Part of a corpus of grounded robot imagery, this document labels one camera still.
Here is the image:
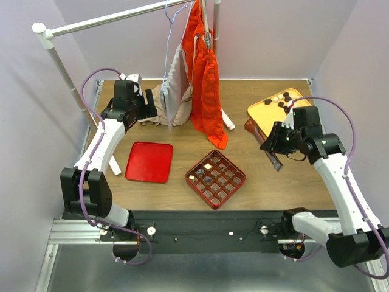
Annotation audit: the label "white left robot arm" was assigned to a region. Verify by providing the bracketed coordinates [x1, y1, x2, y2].
[60, 74, 157, 240]

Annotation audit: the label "yellow plastic tray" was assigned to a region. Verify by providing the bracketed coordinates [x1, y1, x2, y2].
[247, 88, 303, 136]

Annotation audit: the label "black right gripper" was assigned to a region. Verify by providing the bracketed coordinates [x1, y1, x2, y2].
[261, 120, 305, 155]

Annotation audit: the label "white clothes rack frame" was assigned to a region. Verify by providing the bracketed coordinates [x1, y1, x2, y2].
[32, 0, 236, 177]

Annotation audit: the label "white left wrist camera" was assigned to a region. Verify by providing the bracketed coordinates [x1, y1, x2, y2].
[119, 73, 142, 96]

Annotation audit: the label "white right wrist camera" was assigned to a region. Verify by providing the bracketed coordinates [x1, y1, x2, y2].
[282, 104, 294, 129]

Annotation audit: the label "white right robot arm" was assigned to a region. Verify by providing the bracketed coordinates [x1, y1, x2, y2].
[260, 106, 388, 268]

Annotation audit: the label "grey hanging towel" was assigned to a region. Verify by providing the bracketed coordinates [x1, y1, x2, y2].
[160, 45, 192, 130]

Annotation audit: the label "red tin lid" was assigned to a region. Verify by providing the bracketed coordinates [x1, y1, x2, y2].
[125, 141, 174, 184]

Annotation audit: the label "red chocolate box tray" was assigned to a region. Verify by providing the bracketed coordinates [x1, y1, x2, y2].
[185, 150, 246, 210]

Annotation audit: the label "beige crumpled cloth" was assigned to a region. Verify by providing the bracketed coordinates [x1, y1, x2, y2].
[138, 85, 192, 126]

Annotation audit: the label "orange hanging shorts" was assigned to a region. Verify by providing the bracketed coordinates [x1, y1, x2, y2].
[181, 1, 228, 149]

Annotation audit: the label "blue wire hanger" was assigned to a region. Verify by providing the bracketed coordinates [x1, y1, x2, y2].
[162, 0, 188, 89]

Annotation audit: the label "metal tongs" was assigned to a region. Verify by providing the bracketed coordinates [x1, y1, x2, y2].
[244, 119, 283, 171]

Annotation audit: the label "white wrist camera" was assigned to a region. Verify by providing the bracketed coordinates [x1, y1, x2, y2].
[282, 104, 294, 129]
[119, 73, 142, 96]

